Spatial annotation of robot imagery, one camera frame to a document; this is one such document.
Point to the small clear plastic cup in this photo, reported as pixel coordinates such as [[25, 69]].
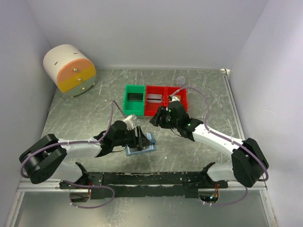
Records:
[[180, 81]]

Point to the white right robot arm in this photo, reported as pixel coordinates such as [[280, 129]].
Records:
[[197, 131]]

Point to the red plastic bin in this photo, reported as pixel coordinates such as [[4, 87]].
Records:
[[150, 109], [182, 93]]

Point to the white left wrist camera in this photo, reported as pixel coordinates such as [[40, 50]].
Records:
[[130, 121]]

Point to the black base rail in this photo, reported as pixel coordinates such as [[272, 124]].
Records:
[[155, 184]]

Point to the round pastel drawer cabinet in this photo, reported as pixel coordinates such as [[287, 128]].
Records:
[[71, 71]]

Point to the blue card holder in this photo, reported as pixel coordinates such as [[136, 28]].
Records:
[[134, 151]]

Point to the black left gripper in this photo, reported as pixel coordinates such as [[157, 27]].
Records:
[[143, 140]]

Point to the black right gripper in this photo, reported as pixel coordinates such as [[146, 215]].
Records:
[[159, 117]]

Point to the silver credit card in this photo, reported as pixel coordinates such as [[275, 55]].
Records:
[[154, 98]]

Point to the aluminium frame rail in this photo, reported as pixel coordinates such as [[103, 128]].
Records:
[[239, 123]]

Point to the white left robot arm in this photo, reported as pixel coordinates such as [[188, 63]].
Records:
[[49, 157]]

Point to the black credit card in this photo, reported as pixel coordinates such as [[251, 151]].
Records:
[[135, 97]]

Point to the green plastic bin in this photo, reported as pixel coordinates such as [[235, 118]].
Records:
[[136, 108]]

